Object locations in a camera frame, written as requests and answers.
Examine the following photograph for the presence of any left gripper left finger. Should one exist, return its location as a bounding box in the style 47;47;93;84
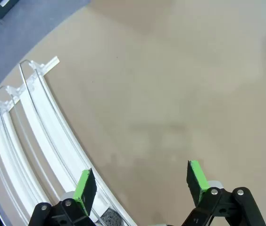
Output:
28;167;98;226

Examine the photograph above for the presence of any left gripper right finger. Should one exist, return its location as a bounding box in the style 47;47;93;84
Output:
180;160;266;226

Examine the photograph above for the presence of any black equipment case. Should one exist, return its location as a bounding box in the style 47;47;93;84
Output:
0;0;20;23

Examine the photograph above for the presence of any white wire can dispenser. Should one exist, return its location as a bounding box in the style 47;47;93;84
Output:
0;56;138;226

